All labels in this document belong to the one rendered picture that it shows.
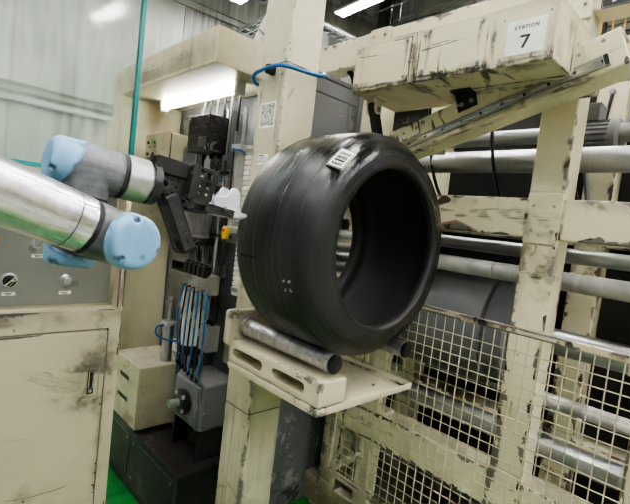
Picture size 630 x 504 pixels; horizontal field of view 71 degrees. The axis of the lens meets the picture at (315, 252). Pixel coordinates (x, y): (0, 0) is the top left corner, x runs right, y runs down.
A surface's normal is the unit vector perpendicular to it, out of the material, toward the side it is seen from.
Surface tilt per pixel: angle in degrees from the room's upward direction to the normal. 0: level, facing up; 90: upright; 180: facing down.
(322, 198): 73
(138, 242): 90
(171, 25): 90
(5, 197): 102
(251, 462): 91
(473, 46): 90
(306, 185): 66
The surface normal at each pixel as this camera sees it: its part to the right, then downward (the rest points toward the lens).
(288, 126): 0.69, 0.13
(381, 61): -0.72, -0.04
